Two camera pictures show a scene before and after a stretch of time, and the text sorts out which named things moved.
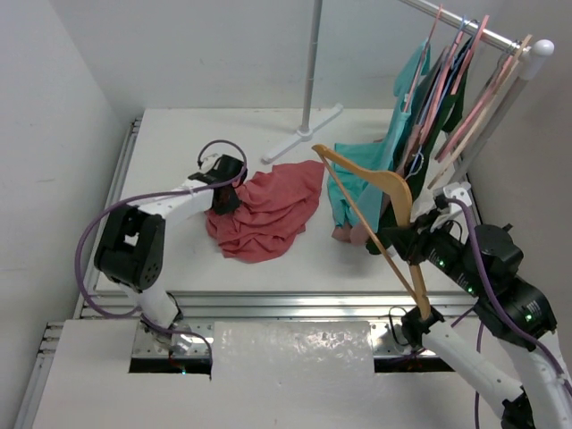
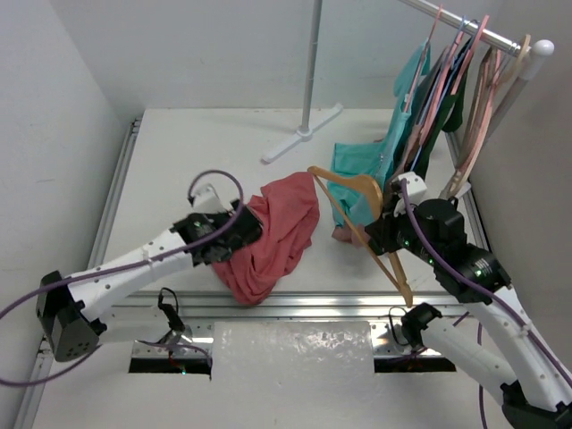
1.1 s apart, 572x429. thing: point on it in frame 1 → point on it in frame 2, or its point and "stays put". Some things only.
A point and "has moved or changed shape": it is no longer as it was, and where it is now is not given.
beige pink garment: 357,236 stays put
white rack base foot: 301,135 stays put
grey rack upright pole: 312,63 stays put
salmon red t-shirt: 273,209 has moved or changed shape
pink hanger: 476,106 → 479,120
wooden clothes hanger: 416,277 → 318,172
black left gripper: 225,197 → 247,226
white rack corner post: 532,63 stays put
